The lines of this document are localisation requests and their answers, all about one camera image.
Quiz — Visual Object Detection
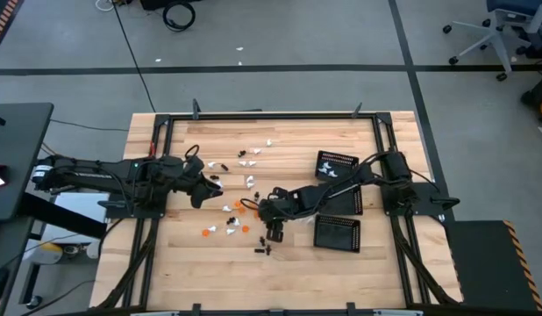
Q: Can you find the black perforated plastic basket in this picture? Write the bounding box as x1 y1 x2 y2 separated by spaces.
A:
318 183 364 216
313 213 362 254
315 150 360 183

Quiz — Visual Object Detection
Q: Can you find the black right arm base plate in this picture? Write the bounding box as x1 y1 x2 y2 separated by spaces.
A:
380 182 460 217

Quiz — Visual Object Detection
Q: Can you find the black box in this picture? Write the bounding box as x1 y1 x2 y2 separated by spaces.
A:
139 0 202 11

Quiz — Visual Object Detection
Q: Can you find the white board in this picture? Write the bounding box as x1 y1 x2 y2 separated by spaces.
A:
53 192 111 223

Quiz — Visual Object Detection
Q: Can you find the white blue office chair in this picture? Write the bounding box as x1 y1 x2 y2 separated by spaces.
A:
442 0 542 83

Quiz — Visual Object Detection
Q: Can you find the black coiled cable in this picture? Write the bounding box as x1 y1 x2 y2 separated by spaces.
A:
162 1 196 32

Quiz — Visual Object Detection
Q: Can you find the thin black floor cable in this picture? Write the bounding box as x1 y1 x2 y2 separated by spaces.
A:
111 3 157 113

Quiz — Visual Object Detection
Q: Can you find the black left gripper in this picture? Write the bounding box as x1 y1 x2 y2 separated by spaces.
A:
178 155 224 210

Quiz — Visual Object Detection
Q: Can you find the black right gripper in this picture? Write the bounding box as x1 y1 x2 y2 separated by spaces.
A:
258 188 301 243

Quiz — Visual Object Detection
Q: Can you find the black desk crossbar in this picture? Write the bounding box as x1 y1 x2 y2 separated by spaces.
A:
16 192 108 241

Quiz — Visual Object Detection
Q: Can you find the black platform with hazard stripes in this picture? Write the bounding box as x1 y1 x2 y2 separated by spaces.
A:
444 219 542 312

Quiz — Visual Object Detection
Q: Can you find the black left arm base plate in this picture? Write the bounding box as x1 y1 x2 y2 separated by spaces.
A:
97 192 167 219

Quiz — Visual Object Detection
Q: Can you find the black and orange machine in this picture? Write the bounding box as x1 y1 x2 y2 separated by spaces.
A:
520 78 542 128

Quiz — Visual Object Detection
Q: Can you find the yellow round object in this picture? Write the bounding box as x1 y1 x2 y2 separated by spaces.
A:
33 243 64 264

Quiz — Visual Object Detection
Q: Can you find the black desk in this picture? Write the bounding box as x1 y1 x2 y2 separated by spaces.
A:
0 103 55 220

